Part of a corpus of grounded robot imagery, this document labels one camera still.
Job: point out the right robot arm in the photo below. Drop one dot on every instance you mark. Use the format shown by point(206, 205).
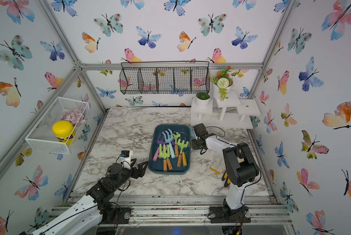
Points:
point(241, 169)

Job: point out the white pot with flowers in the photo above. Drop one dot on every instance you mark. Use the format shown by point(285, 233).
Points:
point(222, 82)

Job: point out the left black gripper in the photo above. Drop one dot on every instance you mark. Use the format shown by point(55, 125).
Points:
point(140, 172)

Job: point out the black wire wall basket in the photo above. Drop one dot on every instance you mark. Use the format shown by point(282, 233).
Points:
point(165, 78)

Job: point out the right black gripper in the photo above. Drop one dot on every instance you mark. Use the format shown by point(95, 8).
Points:
point(193, 144)

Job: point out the green rake wooden handle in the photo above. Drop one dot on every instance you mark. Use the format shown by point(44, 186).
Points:
point(176, 136)
point(179, 163)

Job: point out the pink flower bunch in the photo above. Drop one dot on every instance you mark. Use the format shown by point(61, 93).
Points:
point(75, 117)

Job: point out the teal rake yellow handle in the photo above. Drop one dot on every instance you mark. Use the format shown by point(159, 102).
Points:
point(183, 144)

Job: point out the teal plastic storage box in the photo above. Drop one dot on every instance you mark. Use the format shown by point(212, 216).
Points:
point(157, 166)

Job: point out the white tiered plant stand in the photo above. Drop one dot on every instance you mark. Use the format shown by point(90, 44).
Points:
point(231, 113)

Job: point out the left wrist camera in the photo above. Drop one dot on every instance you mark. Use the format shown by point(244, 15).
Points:
point(125, 159)

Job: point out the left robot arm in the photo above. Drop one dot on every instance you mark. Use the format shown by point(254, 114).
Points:
point(95, 206)

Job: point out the small white pot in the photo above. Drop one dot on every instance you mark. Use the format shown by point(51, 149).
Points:
point(202, 100)

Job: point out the yellow lidded jar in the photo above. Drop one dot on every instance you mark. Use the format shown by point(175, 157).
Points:
point(64, 131)

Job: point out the light blue fork rake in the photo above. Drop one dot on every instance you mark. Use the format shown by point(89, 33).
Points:
point(168, 136)

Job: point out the white mesh wall basket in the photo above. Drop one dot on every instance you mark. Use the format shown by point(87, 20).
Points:
point(41, 136)

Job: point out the purple fork pink handle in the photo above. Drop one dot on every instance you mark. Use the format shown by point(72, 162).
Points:
point(160, 141)

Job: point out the yellow black work glove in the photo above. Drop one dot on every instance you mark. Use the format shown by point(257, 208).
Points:
point(226, 180)

